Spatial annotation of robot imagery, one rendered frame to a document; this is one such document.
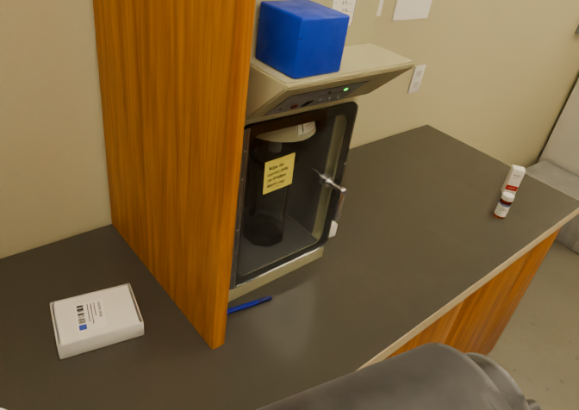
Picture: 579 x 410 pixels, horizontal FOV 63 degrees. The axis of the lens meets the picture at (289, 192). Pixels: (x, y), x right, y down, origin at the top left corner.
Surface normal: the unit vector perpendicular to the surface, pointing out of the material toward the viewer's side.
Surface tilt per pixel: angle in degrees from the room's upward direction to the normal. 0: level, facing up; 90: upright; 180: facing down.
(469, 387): 6
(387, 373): 31
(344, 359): 0
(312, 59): 90
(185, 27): 90
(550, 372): 0
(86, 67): 90
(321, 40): 90
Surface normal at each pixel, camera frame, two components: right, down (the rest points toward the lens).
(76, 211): 0.64, 0.49
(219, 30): -0.75, 0.27
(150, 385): 0.14, -0.83
